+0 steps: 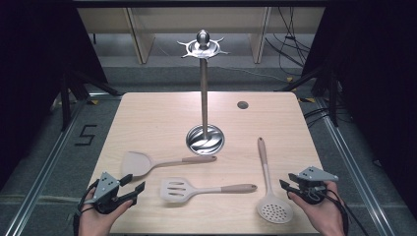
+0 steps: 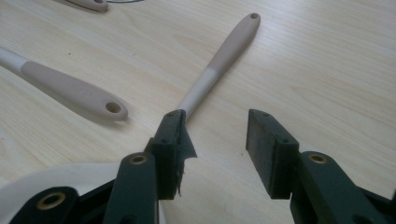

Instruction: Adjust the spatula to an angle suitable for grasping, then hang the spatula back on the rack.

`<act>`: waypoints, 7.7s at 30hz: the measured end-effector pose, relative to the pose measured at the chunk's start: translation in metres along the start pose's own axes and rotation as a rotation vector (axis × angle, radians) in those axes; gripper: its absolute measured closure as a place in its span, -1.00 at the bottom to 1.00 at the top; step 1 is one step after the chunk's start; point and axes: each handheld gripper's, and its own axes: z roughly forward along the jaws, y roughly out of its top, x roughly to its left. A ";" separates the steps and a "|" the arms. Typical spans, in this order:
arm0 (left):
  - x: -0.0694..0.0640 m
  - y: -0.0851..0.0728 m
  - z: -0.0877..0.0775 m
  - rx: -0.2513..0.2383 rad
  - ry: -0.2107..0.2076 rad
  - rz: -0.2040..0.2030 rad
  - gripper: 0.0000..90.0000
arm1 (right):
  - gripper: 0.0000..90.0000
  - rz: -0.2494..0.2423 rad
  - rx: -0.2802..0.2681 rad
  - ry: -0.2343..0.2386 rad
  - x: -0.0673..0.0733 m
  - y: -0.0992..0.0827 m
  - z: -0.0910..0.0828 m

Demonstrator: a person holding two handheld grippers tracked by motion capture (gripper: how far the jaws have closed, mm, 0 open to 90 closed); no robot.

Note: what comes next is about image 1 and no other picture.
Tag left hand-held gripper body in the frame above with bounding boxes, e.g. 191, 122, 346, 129
92, 171, 132, 215

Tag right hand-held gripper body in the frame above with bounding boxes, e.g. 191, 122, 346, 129
296, 165, 339, 205

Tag beige solid spatula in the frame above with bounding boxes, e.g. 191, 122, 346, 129
120, 150, 218, 178

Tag beige perforated skimmer spoon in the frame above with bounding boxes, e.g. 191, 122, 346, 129
256, 137, 294, 225

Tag beige slotted spatula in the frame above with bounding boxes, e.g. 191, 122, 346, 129
159, 176, 259, 204

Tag steel utensil rack stand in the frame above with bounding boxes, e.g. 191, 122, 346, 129
176, 29, 230, 155

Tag person's left hand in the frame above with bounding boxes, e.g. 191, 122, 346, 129
78, 188, 134, 236

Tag person's right hand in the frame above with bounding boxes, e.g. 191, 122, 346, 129
288, 181, 347, 236

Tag black metal stand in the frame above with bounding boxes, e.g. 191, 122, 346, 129
59, 67, 122, 132
276, 64, 341, 128

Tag dark curtain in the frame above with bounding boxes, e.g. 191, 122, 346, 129
300, 0, 417, 219
0, 0, 109, 193

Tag aluminium floor rail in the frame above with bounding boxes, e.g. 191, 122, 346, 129
3, 97, 89, 236
315, 97, 400, 236

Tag right hand-held gripper black cable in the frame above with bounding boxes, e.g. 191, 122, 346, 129
313, 187, 372, 236

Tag black cables beside table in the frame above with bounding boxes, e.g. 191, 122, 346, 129
303, 105, 332, 128

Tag white floor cable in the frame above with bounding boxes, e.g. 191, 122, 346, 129
209, 64, 290, 84

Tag black floor cables bundle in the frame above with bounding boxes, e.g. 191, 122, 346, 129
265, 7, 313, 77

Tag light wooden furniture frame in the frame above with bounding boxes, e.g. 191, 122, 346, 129
77, 7, 326, 65

